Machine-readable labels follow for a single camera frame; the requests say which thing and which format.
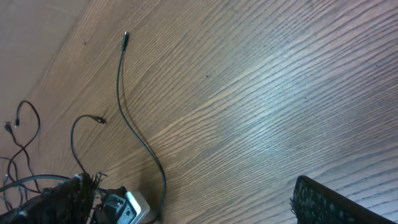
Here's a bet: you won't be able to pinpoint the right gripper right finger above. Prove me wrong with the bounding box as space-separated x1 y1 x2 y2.
290 175 395 224

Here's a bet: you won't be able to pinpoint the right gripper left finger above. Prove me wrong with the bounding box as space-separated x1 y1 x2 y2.
1 173 101 224

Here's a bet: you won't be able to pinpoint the separated black usb cable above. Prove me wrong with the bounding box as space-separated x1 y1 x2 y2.
0 156 29 212

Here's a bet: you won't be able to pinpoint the black usb cables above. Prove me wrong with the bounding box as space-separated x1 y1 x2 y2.
70 30 167 223

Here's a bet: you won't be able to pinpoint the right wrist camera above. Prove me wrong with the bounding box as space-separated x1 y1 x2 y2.
90 187 150 224

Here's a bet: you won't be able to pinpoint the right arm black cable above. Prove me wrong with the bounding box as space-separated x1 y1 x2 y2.
0 174 108 194

